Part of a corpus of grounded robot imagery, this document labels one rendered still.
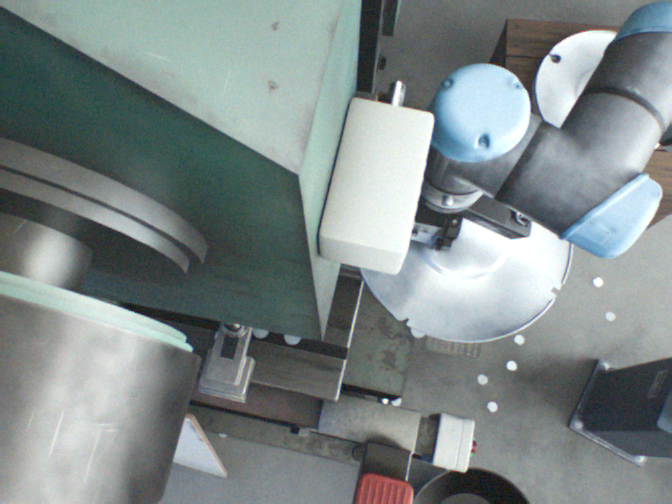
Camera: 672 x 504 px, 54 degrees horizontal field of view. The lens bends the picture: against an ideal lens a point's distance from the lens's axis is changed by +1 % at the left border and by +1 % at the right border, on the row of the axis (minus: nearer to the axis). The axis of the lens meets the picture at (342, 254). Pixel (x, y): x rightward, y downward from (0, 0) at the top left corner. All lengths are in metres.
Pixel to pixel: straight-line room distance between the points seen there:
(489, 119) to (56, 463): 0.39
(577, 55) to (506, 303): 0.77
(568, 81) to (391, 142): 1.20
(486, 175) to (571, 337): 1.21
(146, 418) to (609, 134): 0.42
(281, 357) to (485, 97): 0.51
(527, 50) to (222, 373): 1.00
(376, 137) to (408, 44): 1.62
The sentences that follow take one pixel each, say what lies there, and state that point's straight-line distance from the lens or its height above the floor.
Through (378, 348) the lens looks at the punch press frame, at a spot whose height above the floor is 0.65.
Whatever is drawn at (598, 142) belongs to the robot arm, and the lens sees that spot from 0.56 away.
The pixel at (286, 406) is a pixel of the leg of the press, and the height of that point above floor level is 0.62.
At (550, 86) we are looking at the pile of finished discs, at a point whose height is 0.39.
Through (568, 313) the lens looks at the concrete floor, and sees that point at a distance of 1.73.
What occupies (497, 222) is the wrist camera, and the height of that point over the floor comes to 0.95.
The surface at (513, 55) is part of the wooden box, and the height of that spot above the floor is 0.35.
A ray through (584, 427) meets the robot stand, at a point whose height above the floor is 0.02.
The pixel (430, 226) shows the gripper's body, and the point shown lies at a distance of 0.71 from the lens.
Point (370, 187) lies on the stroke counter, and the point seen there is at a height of 1.34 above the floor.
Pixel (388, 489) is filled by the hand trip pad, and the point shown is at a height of 0.76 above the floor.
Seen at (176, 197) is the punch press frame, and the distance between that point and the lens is 0.25.
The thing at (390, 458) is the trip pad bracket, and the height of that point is 0.70.
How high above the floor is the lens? 1.61
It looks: 75 degrees down
